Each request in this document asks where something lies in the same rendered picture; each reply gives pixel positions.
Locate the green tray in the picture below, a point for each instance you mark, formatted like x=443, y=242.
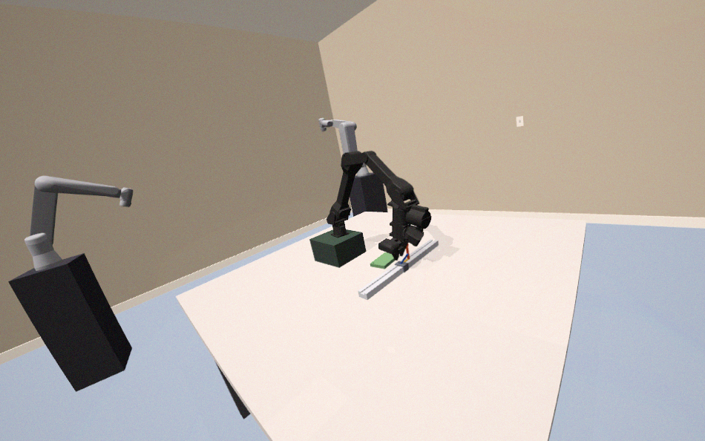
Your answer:
x=383, y=261

